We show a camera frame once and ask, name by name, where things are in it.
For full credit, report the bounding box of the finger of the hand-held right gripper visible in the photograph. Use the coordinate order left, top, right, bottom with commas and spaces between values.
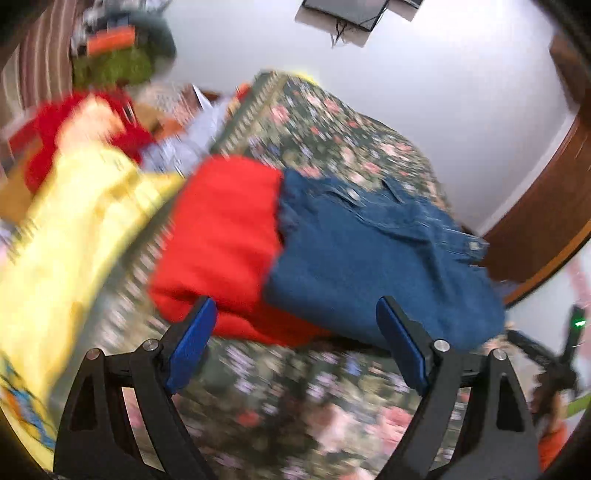
508, 330, 561, 372

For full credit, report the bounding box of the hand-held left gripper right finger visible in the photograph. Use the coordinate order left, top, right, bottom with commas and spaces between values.
375, 295, 541, 480

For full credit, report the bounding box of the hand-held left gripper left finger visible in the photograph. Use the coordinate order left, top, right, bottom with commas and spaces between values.
53, 296, 218, 480

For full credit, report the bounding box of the blue denim jacket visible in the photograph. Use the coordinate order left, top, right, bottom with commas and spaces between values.
265, 168, 506, 347

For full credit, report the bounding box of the pile of mixed clothes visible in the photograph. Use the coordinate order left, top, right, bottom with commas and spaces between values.
69, 0, 178, 61

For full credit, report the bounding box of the white wardrobe sliding door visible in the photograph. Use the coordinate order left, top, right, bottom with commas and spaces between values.
505, 249, 591, 337

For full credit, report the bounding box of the orange red cloth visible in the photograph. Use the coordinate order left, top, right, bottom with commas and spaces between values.
538, 415, 570, 472

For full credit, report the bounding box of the red folded garment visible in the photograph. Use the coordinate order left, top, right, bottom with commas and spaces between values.
150, 156, 333, 347

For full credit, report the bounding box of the brown wooden door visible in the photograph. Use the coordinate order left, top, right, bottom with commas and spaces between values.
480, 32, 591, 305

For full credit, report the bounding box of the yellow printed garment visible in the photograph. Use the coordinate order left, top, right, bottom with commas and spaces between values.
0, 143, 185, 467

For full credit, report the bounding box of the light blue white garment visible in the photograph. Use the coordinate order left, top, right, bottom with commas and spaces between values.
141, 83, 241, 176

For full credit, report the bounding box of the floral bedspread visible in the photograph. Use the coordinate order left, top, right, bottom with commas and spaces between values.
46, 69, 536, 480

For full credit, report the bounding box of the red and cream garment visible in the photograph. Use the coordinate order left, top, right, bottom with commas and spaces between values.
21, 90, 153, 195

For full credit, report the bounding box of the striped pink curtain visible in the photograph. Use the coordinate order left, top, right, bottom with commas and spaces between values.
0, 0, 88, 112

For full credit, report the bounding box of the black monitor cable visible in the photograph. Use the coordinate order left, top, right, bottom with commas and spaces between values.
330, 18, 354, 49

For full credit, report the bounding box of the small black wall monitor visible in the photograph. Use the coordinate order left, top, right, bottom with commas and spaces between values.
300, 0, 391, 32

